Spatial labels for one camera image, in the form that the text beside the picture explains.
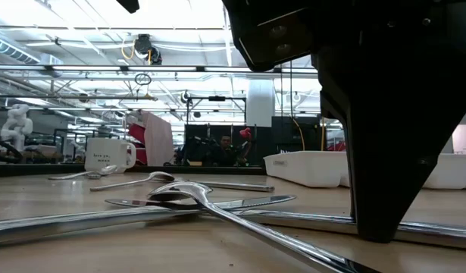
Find white and red cart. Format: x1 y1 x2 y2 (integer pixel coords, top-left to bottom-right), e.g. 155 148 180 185
126 109 176 167

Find person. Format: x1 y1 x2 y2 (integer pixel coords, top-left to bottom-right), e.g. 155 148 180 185
211 134 243 168

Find black metal stand frame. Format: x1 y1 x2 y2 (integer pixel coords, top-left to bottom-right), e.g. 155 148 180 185
185 96 247 126

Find black cabinet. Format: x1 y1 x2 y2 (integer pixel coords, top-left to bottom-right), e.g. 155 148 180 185
271 115 325 155

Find black aluminium table frame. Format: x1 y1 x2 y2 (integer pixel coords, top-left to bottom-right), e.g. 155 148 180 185
0 162 264 177

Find white cutlery tray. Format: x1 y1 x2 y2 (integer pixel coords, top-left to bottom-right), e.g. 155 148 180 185
263 150 466 190

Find white ceramic mug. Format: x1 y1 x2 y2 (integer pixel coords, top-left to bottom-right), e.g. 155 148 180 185
83 137 137 174

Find black hanging cable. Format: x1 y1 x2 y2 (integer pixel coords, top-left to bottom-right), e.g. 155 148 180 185
277 64 283 117
288 60 294 118

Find black partition panels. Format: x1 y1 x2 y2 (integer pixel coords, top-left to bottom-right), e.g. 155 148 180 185
184 124 272 168

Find black hanging ring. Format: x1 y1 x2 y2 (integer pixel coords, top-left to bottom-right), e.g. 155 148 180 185
133 72 153 86

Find red robot hand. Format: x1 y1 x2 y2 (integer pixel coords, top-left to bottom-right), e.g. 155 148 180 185
239 127 253 160

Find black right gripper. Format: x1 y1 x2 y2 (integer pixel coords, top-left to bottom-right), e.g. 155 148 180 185
221 0 466 73

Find white square column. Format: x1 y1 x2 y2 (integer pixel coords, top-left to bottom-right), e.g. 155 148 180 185
246 78 275 128

